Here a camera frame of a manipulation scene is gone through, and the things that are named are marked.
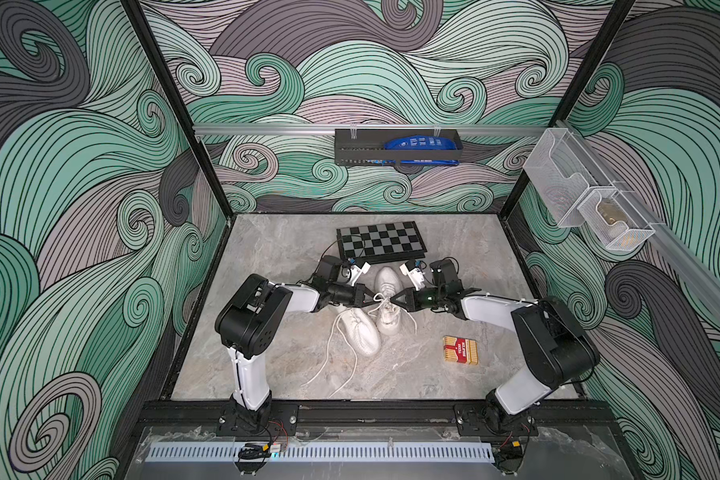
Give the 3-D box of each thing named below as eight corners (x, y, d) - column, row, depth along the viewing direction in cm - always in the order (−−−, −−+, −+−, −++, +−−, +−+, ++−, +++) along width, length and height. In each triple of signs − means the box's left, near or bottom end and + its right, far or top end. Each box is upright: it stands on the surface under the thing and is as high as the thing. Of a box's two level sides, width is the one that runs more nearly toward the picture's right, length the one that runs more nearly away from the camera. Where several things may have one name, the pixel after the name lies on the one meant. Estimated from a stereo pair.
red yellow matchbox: (443, 361, 85) (445, 358, 83) (443, 337, 89) (444, 334, 87) (477, 367, 84) (480, 364, 82) (475, 343, 88) (478, 340, 86)
